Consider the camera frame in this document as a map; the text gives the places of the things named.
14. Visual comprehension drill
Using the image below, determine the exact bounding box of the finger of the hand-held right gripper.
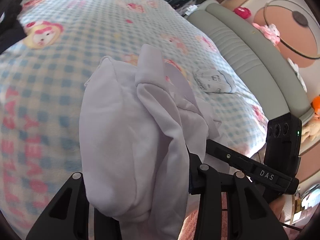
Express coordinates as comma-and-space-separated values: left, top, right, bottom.
205, 139, 256, 176

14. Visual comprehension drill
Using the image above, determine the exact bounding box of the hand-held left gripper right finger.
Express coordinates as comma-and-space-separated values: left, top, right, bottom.
186, 148, 288, 240

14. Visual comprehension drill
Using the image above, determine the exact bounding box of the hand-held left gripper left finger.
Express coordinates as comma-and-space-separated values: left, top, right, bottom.
26, 172, 123, 240

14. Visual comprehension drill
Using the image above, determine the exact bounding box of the white shirt with navy trim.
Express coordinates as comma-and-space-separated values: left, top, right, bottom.
79, 44, 222, 239

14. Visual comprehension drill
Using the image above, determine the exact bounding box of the person's right hand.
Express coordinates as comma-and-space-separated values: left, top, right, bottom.
269, 194, 287, 221

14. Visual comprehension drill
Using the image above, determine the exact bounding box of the beige plush toy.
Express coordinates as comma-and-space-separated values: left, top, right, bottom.
301, 119, 320, 143

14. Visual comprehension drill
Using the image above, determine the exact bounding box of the folded white printed garment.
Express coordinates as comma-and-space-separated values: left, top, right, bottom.
192, 69, 236, 94

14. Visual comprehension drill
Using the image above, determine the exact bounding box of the white plush toy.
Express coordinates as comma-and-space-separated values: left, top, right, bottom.
287, 57, 308, 93

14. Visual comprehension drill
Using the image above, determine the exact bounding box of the grey padded headboard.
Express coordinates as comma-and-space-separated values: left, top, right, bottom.
186, 0, 314, 126

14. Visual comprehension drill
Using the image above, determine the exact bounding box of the pink cat plush toy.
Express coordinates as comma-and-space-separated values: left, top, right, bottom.
252, 23, 281, 46

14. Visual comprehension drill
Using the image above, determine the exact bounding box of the red plush toy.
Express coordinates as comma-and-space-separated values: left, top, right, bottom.
234, 6, 251, 19

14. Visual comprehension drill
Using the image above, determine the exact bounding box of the white charger plug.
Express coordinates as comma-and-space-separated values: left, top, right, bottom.
184, 5, 198, 17

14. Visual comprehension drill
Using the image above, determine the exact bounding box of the blue checked printed blanket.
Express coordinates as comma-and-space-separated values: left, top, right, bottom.
0, 0, 271, 236

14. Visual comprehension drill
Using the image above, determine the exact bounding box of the black garment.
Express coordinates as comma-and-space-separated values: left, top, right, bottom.
0, 0, 27, 55

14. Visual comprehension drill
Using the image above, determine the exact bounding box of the black cable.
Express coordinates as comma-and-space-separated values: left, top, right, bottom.
282, 221, 303, 232

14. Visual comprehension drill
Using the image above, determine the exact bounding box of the round black ring wall lamp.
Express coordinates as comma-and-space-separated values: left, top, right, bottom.
264, 0, 320, 61

